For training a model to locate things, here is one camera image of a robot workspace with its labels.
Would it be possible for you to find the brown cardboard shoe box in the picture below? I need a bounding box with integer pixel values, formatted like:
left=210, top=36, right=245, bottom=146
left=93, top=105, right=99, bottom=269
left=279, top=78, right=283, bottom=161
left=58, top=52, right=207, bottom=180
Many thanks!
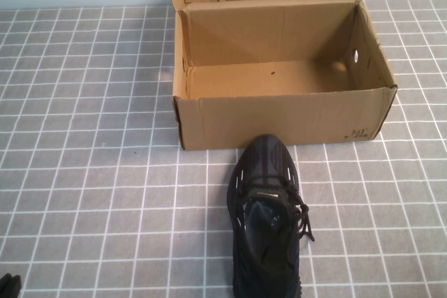
left=168, top=0, right=399, bottom=151

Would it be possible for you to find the grey white grid tablecloth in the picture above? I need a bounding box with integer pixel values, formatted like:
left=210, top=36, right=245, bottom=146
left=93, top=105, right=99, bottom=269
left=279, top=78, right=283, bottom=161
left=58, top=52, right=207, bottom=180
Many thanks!
left=0, top=0, right=447, bottom=298

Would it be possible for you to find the black knit sneaker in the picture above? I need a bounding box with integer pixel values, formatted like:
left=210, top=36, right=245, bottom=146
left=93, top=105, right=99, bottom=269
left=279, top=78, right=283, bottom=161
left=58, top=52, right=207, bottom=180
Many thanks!
left=226, top=133, right=317, bottom=298

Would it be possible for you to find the clear plastic shoe stuffing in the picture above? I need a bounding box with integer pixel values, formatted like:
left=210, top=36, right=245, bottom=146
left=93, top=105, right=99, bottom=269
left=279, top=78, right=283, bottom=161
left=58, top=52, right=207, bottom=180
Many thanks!
left=244, top=200, right=282, bottom=239

